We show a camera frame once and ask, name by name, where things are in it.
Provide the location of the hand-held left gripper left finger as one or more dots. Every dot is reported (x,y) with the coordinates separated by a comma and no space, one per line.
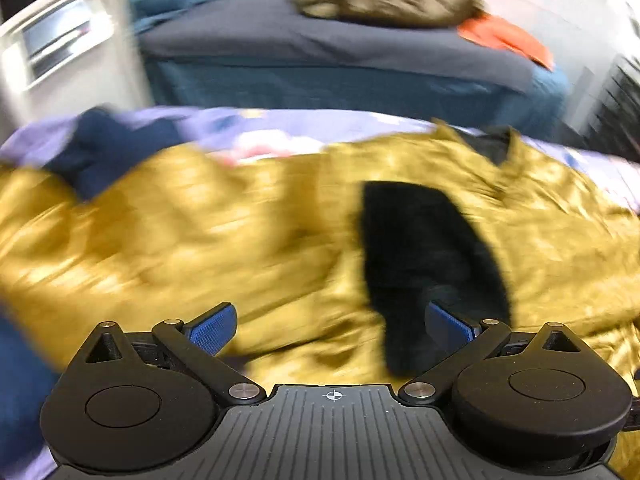
(215,329)

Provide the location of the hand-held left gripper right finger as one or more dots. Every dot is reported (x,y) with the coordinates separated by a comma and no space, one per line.
(450,331)

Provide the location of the gold satin garment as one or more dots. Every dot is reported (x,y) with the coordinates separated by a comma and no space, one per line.
(200,240)

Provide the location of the purple floral bedsheet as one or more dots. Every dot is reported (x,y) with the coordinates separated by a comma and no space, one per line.
(225,122)

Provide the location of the navy blue cloth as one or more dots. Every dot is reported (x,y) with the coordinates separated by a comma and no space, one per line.
(110,145)

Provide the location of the black shelf rack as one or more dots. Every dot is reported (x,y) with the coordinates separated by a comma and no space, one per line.
(620,105)

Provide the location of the white cabinet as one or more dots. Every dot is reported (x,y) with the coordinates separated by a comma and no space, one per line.
(75,70)

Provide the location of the orange cloth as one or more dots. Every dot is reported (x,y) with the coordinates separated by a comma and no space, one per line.
(505,37)

